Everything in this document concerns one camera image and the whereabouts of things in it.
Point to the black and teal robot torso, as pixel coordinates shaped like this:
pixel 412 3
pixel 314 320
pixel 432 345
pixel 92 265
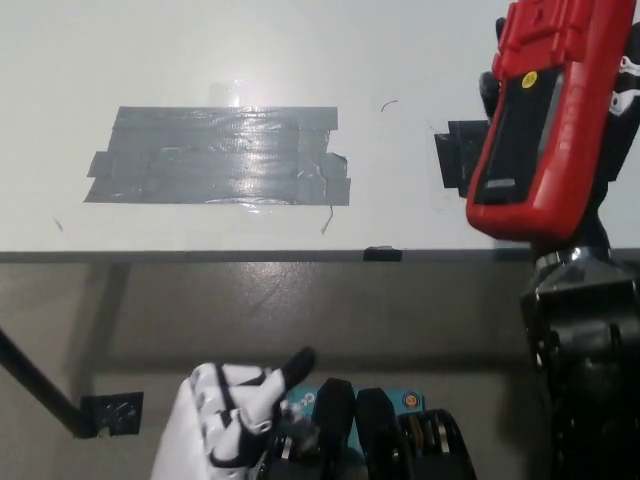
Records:
pixel 370 430

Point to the grey duct tape patch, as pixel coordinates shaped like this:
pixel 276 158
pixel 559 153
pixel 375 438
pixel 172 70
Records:
pixel 220 155

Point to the black diagonal table leg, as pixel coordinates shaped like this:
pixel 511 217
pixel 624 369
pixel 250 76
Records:
pixel 40 385

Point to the small black tape piece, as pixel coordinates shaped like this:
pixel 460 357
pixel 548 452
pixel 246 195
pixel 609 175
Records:
pixel 382 254

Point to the black right hand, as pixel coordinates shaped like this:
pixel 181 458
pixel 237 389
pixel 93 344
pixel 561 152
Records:
pixel 627 140

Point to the white and black left hand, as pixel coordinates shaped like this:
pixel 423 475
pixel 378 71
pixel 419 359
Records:
pixel 200 425

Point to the red digital multimeter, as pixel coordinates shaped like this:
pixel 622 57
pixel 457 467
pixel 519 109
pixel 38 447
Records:
pixel 530 150

